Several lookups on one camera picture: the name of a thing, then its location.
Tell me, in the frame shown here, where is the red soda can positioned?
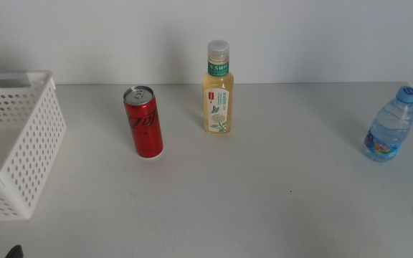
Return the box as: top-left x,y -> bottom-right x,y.
123,85 -> 164,159

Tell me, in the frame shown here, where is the yellow tea bottle green label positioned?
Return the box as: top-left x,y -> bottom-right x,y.
202,39 -> 234,135

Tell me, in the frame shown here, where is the clear water bottle blue cap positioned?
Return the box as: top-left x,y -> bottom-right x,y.
363,85 -> 413,163

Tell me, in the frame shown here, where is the white perforated plastic basket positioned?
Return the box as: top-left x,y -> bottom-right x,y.
0,70 -> 67,221

